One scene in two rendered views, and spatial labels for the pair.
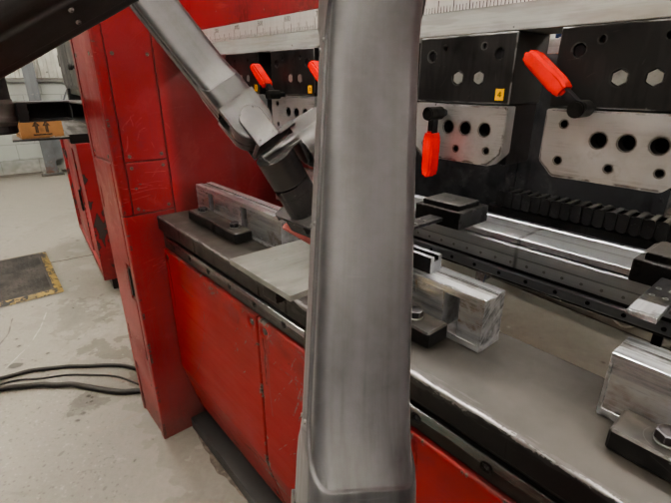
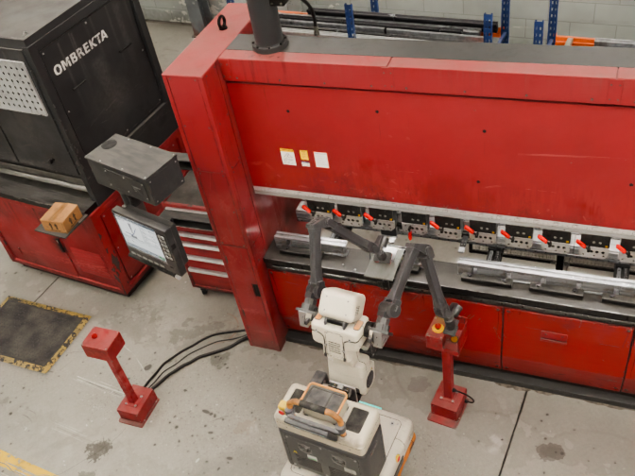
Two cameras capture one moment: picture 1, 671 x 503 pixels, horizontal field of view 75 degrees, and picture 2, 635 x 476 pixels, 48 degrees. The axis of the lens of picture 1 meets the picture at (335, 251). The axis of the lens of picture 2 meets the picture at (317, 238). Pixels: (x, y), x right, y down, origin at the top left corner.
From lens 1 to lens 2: 3.81 m
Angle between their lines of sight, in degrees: 27
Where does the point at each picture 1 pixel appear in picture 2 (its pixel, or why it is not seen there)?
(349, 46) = (429, 266)
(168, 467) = (295, 359)
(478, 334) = not seen: hidden behind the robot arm
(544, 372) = (445, 267)
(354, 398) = (439, 296)
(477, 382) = not seen: hidden behind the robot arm
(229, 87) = (368, 245)
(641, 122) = (452, 230)
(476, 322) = not seen: hidden behind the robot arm
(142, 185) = (257, 249)
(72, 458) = (248, 380)
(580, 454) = (457, 284)
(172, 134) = (260, 221)
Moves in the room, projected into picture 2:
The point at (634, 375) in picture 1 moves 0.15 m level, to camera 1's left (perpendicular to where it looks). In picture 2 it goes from (462, 265) to (442, 276)
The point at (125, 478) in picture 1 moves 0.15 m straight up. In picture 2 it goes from (282, 372) to (278, 359)
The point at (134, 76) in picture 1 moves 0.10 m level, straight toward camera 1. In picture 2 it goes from (248, 210) to (261, 215)
